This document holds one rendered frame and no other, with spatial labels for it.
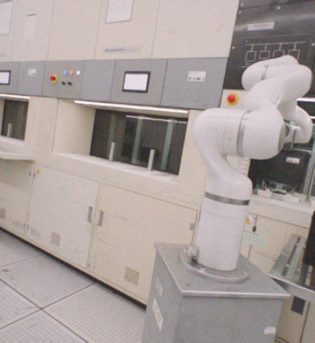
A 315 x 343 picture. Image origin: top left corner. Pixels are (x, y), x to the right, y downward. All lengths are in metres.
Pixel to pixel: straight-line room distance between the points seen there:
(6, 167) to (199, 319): 2.40
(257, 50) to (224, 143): 0.91
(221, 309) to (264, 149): 0.38
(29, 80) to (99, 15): 0.83
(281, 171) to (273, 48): 0.62
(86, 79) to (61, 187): 0.82
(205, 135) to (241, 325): 0.46
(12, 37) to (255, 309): 2.80
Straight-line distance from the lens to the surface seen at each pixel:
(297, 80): 1.02
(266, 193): 1.65
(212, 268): 0.76
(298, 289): 0.86
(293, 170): 1.63
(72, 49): 2.33
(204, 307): 0.70
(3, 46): 3.11
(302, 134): 1.44
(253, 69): 1.09
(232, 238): 0.74
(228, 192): 0.71
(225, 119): 0.72
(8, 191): 2.83
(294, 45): 1.54
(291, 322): 1.59
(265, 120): 0.70
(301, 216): 1.44
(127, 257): 1.88
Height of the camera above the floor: 1.06
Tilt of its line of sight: 6 degrees down
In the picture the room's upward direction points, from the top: 9 degrees clockwise
